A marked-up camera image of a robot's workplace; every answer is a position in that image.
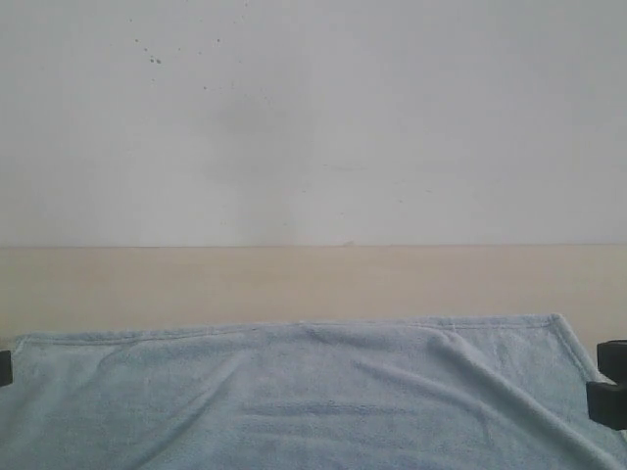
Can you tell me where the light blue terry towel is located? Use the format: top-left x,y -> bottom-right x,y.
1,314 -> 626,469

